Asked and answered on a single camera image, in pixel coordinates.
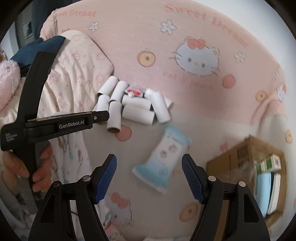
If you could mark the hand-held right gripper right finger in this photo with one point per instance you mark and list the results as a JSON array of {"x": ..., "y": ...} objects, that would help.
[{"x": 192, "y": 178}]

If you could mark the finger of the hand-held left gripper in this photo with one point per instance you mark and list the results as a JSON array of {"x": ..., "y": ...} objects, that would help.
[{"x": 97, "y": 117}]

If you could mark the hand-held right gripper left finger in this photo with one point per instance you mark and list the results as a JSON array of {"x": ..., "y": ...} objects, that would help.
[{"x": 107, "y": 178}]

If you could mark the pile of white paper tubes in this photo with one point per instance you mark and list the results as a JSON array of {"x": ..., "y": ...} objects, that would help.
[{"x": 136, "y": 113}]

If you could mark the brown cardboard box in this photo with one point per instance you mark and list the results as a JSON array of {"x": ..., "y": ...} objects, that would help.
[{"x": 233, "y": 157}]

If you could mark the person's left hand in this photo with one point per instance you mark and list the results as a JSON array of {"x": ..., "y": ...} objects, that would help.
[{"x": 45, "y": 154}]

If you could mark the light blue wipes packet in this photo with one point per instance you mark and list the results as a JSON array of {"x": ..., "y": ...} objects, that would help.
[{"x": 161, "y": 157}]

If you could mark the red white crumpled packet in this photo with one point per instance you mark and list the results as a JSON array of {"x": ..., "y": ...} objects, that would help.
[{"x": 134, "y": 91}]

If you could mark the pink fluffy plush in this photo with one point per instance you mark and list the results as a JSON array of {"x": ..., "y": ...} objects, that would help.
[{"x": 8, "y": 78}]

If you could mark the cream pink print pillow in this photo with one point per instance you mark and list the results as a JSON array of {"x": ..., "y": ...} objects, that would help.
[{"x": 76, "y": 64}]

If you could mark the green white small box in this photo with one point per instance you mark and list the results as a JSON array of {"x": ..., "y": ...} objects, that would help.
[
  {"x": 272, "y": 162},
  {"x": 260, "y": 167}
]

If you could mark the light blue flat packet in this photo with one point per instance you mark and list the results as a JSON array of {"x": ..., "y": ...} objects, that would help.
[{"x": 263, "y": 192}]

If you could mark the dark blue cloth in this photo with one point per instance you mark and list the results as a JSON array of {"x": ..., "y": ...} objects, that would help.
[{"x": 34, "y": 49}]

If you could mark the white flat box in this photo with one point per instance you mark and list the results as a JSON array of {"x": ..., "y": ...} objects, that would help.
[{"x": 275, "y": 192}]

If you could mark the pink cat print blanket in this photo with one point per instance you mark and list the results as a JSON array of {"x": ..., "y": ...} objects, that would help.
[{"x": 150, "y": 30}]

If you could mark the grey cabinet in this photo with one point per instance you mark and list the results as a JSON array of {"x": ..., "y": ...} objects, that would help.
[{"x": 23, "y": 25}]

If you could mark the dark curtain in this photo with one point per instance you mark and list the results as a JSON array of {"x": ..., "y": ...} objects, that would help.
[{"x": 42, "y": 14}]

